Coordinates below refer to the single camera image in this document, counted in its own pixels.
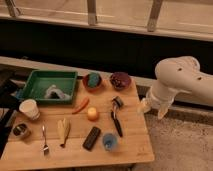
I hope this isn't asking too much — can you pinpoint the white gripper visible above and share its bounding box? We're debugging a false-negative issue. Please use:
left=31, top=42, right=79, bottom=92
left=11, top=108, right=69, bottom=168
left=137, top=82, right=175, bottom=119

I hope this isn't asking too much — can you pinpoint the silver metal fork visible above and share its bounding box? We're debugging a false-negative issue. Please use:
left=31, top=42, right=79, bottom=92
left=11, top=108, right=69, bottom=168
left=42, top=125, right=49, bottom=156

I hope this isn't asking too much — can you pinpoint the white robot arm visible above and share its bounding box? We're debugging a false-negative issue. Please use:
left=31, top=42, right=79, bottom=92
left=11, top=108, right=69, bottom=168
left=138, top=56, right=213, bottom=119

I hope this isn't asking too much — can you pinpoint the blue plastic cup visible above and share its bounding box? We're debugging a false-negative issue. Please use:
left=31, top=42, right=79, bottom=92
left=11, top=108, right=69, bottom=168
left=102, top=133, right=118, bottom=151

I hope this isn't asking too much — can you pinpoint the white paper cup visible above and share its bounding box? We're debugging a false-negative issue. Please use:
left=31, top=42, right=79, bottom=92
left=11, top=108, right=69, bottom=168
left=19, top=99, right=40, bottom=120

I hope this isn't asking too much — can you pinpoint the small metal cup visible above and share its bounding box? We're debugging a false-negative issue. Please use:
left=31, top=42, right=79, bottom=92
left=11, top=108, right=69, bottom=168
left=13, top=123, right=31, bottom=139

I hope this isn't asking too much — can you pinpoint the dark red bowl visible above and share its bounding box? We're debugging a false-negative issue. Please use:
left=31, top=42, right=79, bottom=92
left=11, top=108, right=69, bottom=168
left=110, top=72, right=131, bottom=91

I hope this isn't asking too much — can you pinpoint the yellow candle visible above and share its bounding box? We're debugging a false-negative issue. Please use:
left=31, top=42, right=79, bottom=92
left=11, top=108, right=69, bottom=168
left=87, top=107, right=99, bottom=121

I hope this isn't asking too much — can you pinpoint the brown bowl with green object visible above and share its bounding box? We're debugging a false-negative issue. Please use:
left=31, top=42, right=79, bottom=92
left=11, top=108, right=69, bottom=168
left=82, top=72, right=102, bottom=92

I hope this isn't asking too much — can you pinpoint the orange carrot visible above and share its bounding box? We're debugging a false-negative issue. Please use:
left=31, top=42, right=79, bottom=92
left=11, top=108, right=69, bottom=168
left=72, top=97, right=89, bottom=114

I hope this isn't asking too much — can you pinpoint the black remote control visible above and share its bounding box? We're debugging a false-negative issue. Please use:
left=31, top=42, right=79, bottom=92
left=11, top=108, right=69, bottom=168
left=83, top=127, right=101, bottom=150

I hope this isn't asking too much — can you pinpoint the yellow corn husk toy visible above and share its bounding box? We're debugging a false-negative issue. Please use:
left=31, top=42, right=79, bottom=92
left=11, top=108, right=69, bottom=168
left=57, top=118, right=70, bottom=148

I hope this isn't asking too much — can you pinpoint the green plastic tray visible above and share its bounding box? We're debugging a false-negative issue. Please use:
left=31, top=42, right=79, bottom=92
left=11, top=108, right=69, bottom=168
left=20, top=70, right=78, bottom=104

